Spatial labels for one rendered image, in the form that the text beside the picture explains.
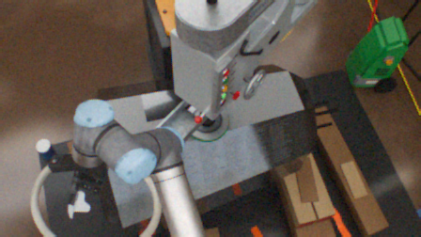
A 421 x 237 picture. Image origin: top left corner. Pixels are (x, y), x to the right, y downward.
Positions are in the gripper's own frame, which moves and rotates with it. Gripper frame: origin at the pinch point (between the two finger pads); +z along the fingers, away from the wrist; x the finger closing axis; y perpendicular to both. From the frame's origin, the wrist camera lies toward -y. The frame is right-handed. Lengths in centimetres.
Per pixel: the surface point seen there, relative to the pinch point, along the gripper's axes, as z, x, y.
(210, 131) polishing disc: 34, 79, 40
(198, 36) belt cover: -34, 47, 21
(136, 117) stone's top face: 45, 86, 4
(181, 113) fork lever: 20, 70, 24
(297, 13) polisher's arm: -22, 113, 62
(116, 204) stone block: 74, 51, 7
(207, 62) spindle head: -22, 52, 26
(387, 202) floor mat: 89, 119, 179
